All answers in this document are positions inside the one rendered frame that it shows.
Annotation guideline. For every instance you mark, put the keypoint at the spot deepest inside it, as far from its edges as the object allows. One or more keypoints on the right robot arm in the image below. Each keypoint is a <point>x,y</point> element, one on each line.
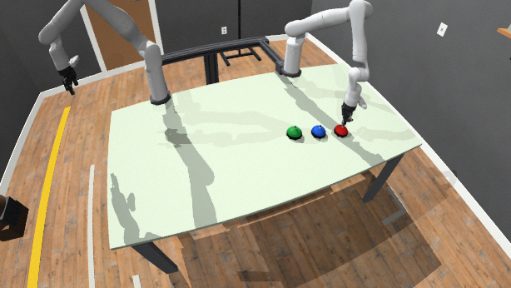
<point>122,23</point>

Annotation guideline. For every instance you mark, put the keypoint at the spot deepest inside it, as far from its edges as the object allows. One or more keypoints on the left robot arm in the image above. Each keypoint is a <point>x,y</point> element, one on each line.
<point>356,12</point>

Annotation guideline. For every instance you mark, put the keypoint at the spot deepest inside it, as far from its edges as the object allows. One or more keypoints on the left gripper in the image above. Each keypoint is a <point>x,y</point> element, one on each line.
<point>347,112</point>

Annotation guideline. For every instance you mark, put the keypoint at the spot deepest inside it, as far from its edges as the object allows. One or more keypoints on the blue dome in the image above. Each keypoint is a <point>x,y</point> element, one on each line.
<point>318,131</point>

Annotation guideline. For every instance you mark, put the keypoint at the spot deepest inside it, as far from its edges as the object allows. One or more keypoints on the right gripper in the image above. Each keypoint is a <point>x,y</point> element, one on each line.
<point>69,77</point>

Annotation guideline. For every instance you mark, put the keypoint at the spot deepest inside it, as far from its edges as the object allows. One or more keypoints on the red bell dome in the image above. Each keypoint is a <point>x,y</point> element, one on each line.
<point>341,131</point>

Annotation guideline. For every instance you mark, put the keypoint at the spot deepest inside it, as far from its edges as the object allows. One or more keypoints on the green bell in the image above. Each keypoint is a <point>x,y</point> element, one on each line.
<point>294,133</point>

